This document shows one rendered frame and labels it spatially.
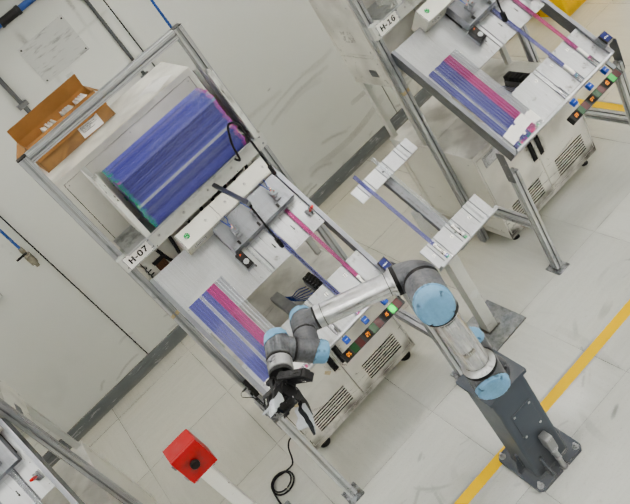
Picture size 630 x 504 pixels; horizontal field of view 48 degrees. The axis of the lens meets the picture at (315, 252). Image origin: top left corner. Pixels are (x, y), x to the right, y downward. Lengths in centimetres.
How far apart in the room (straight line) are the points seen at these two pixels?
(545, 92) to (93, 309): 285
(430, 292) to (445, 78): 143
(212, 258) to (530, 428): 139
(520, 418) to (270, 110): 271
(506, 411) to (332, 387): 99
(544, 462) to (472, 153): 144
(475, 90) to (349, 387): 147
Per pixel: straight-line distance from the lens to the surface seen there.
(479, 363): 231
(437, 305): 207
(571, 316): 343
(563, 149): 391
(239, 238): 289
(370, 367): 345
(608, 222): 377
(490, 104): 325
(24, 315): 446
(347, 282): 289
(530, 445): 286
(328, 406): 340
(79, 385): 473
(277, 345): 208
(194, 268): 294
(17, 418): 306
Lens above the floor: 256
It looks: 34 degrees down
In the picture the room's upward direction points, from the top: 37 degrees counter-clockwise
